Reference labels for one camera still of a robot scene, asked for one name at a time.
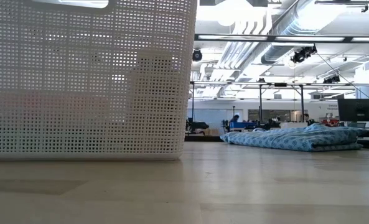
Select white plastic mesh basket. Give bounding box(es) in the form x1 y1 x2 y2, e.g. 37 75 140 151
0 0 199 162

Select blue bin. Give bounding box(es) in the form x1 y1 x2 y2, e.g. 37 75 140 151
229 121 259 130

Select blue patterned folded cloth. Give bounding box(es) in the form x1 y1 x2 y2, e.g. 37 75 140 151
220 123 369 152

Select black ceiling spotlight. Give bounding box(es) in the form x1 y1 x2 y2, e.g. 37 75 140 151
289 44 318 64
323 74 341 84

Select black flat screen monitor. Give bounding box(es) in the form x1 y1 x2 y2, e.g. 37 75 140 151
337 98 369 123

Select black overhead light beam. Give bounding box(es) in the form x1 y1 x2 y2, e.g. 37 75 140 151
195 32 369 44

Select silver ribbed air duct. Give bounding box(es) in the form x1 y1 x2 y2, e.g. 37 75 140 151
260 0 337 65

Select black gantry frame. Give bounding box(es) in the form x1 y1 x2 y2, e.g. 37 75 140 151
189 80 369 125

